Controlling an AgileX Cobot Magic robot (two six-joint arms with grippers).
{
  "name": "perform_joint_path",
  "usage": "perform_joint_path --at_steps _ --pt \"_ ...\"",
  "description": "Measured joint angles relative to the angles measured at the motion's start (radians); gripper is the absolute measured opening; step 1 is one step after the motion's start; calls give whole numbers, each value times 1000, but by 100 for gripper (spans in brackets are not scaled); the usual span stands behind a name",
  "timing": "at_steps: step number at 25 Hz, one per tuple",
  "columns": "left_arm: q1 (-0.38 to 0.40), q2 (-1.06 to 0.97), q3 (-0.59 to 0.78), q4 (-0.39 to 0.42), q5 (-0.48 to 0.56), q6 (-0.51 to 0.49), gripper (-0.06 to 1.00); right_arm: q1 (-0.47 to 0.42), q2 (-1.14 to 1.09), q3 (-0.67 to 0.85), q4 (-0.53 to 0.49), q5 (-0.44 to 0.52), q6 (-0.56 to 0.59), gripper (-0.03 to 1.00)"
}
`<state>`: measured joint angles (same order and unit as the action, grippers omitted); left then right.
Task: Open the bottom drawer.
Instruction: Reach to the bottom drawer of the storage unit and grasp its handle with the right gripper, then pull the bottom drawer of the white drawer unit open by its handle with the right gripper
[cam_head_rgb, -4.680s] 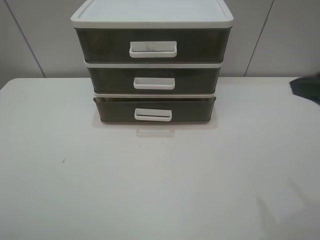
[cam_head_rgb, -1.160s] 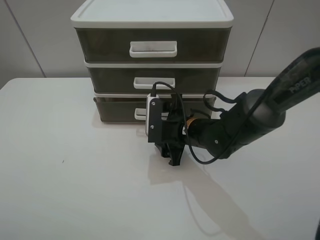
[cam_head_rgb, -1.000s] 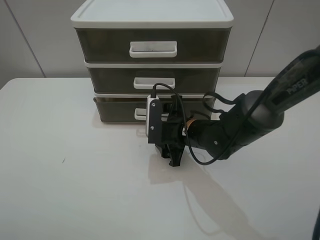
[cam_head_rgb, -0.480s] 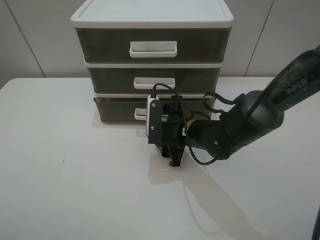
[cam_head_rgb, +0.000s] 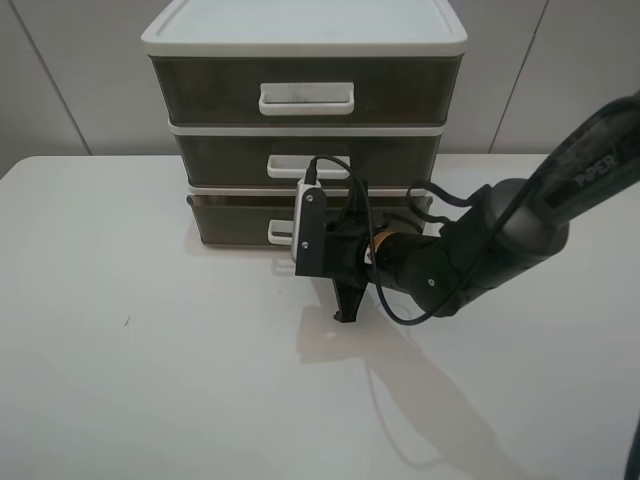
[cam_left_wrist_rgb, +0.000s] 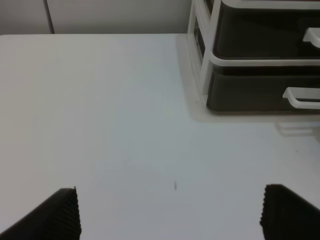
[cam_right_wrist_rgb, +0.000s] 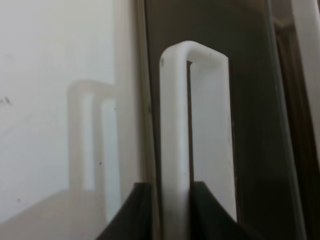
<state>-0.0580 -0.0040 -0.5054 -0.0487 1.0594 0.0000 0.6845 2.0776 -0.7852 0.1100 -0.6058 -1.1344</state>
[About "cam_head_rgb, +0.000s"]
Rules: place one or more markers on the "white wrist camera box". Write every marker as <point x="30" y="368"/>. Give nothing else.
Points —
<point x="308" y="239"/>

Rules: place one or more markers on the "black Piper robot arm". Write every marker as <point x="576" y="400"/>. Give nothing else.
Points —
<point x="507" y="229"/>

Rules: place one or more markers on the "white plastic drawer cabinet frame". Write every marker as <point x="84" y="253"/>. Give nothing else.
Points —
<point x="305" y="29"/>

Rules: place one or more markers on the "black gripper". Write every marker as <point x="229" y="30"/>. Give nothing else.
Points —
<point x="346" y="242"/>

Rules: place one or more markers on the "dark translucent drawer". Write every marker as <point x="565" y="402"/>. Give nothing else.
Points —
<point x="279" y="162"/>
<point x="410" y="91"/>
<point x="224" y="220"/>

